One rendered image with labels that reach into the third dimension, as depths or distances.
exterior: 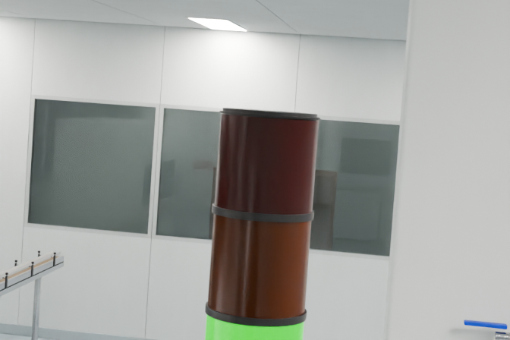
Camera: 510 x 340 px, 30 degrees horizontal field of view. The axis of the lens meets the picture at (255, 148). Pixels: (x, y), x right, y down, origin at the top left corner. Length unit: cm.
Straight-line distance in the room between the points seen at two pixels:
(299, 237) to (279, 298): 3
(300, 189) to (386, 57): 796
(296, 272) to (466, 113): 143
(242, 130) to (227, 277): 7
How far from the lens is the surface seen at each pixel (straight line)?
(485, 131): 188
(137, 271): 884
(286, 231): 45
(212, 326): 47
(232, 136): 45
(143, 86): 870
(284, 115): 45
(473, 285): 191
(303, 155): 45
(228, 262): 46
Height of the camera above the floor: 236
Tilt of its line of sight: 3 degrees down
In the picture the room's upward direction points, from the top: 4 degrees clockwise
